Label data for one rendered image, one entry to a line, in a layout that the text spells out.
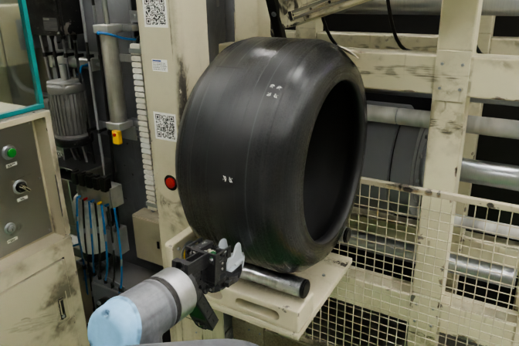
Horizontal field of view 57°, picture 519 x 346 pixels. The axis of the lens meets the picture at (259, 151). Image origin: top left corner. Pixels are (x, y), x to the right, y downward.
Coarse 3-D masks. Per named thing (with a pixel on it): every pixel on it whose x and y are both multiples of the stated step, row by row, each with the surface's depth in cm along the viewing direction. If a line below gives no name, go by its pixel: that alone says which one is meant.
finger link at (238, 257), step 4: (236, 244) 96; (240, 244) 97; (236, 248) 96; (240, 248) 97; (236, 252) 96; (240, 252) 98; (232, 256) 95; (236, 256) 96; (240, 256) 98; (244, 256) 100; (228, 260) 94; (232, 260) 95; (236, 260) 97; (240, 260) 98; (244, 260) 100; (228, 264) 94; (232, 264) 95; (236, 264) 96; (228, 268) 94; (232, 268) 95
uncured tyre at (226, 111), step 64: (256, 64) 98; (320, 64) 98; (192, 128) 98; (256, 128) 91; (320, 128) 140; (192, 192) 99; (256, 192) 91; (320, 192) 139; (256, 256) 102; (320, 256) 112
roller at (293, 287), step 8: (184, 256) 124; (248, 264) 116; (248, 272) 115; (256, 272) 114; (264, 272) 113; (272, 272) 113; (248, 280) 116; (256, 280) 114; (264, 280) 113; (272, 280) 112; (280, 280) 111; (288, 280) 110; (296, 280) 109; (304, 280) 109; (272, 288) 113; (280, 288) 111; (288, 288) 110; (296, 288) 109; (304, 288) 108; (296, 296) 110; (304, 296) 109
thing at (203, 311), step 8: (200, 296) 87; (200, 304) 87; (208, 304) 89; (192, 312) 90; (200, 312) 88; (208, 312) 89; (192, 320) 93; (200, 320) 91; (208, 320) 90; (216, 320) 92; (208, 328) 92
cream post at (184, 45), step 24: (168, 0) 112; (192, 0) 116; (168, 24) 114; (192, 24) 118; (144, 48) 120; (168, 48) 116; (192, 48) 119; (144, 72) 122; (168, 72) 118; (192, 72) 120; (168, 96) 121; (168, 144) 126; (168, 168) 128; (168, 192) 131; (168, 216) 134; (216, 312) 149; (192, 336) 145; (216, 336) 151
